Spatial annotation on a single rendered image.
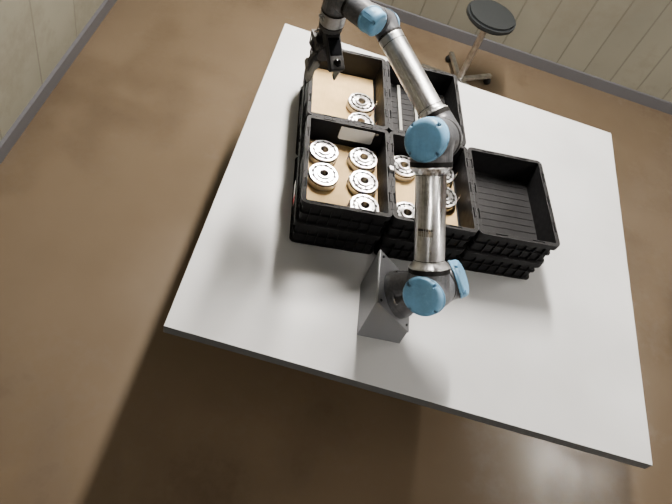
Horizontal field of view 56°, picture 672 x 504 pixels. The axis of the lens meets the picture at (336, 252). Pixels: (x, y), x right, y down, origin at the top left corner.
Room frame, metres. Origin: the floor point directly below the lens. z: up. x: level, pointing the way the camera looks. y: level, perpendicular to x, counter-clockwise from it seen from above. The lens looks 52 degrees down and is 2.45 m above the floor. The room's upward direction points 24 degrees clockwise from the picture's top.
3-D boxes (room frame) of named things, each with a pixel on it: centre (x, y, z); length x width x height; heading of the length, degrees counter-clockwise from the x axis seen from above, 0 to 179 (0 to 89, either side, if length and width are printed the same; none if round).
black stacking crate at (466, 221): (1.63, -0.20, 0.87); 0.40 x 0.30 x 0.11; 18
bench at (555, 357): (1.75, -0.29, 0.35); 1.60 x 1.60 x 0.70; 9
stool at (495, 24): (3.49, -0.24, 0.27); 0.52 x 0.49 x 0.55; 7
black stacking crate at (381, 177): (1.53, 0.08, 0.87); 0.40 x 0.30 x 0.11; 18
